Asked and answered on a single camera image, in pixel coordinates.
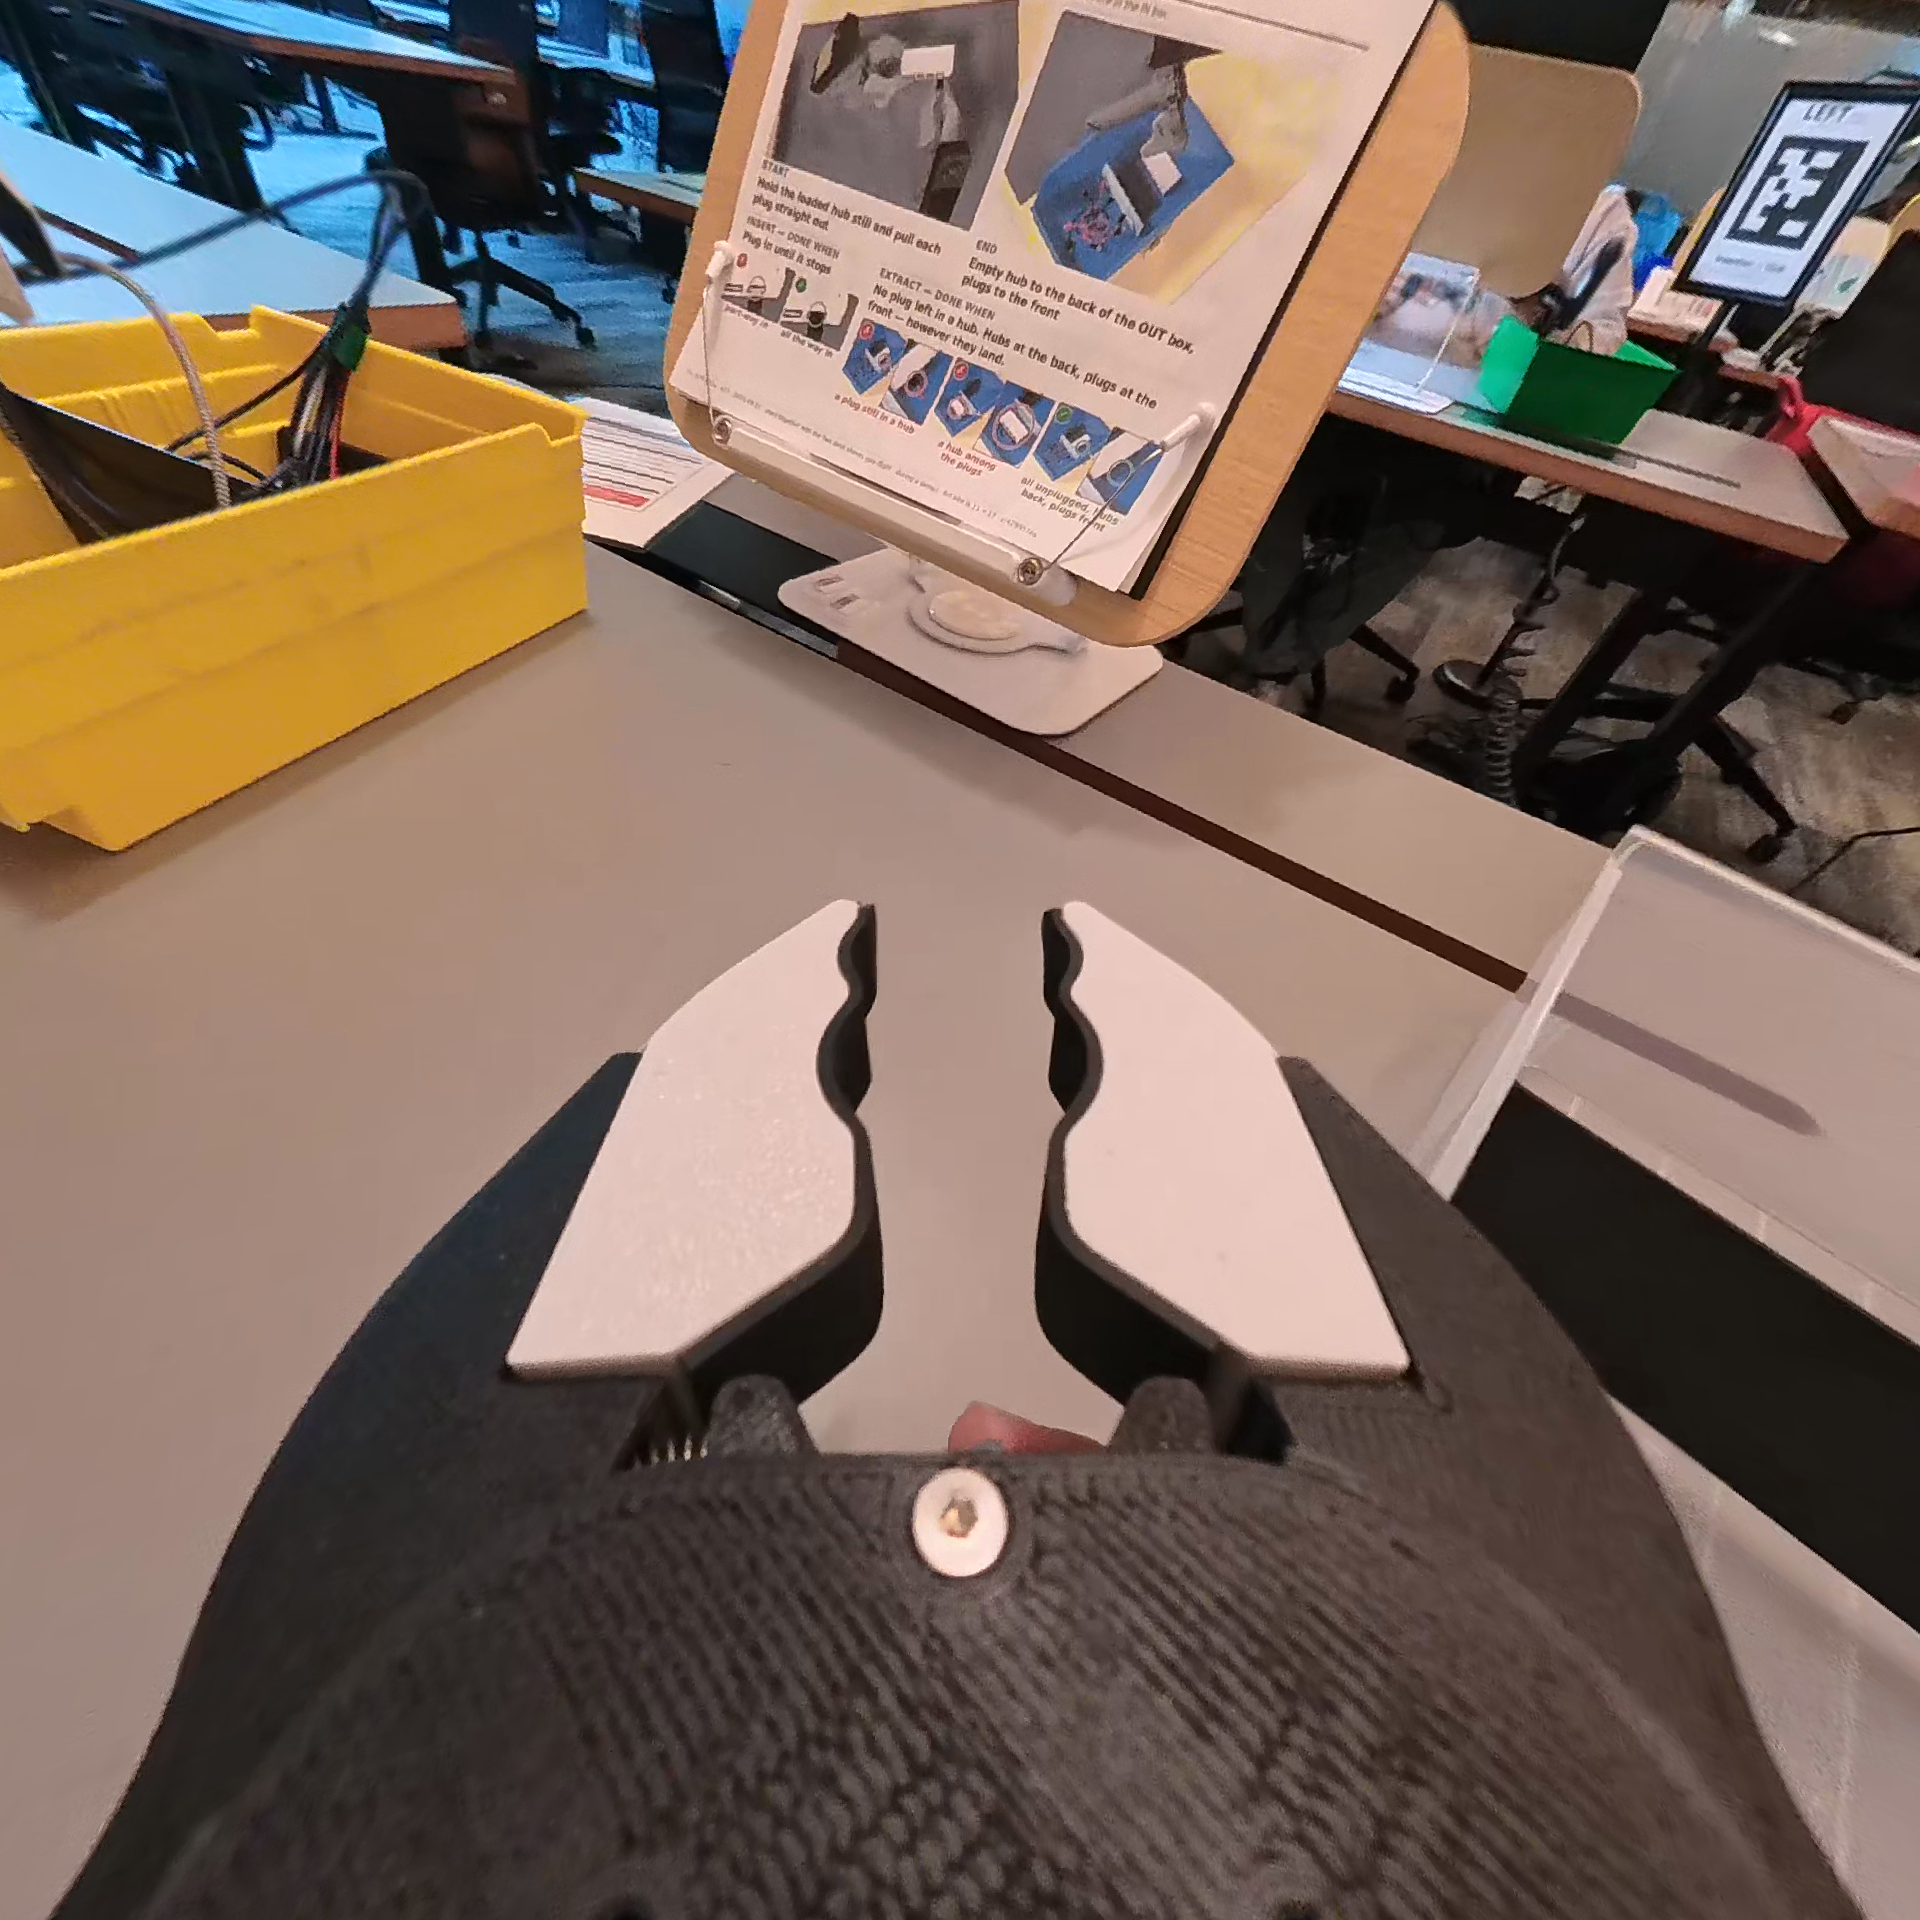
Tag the clear acrylic sign holder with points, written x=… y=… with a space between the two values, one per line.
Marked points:
x=1417 y=330

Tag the wooden office desk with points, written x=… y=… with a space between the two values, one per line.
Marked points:
x=1651 y=465
x=300 y=44

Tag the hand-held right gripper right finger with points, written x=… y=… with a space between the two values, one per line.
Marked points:
x=1213 y=1202

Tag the black office chair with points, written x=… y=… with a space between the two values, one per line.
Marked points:
x=1621 y=721
x=509 y=150

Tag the clear acrylic box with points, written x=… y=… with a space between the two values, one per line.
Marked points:
x=1724 y=974

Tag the printed instruction sheet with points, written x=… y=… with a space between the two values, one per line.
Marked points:
x=1201 y=225

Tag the wooden partition panel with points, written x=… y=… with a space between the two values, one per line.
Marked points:
x=1529 y=150

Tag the framed marker sign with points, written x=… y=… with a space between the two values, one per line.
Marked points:
x=1808 y=181

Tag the yellow plastic bin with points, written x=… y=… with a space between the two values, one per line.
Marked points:
x=300 y=661

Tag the person's right hand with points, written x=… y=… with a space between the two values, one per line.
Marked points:
x=1004 y=1435

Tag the green plastic bin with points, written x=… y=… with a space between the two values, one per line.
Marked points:
x=1576 y=390

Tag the paper with red label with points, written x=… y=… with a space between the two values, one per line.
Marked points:
x=628 y=475

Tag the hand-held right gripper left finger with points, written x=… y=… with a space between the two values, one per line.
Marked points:
x=705 y=1202

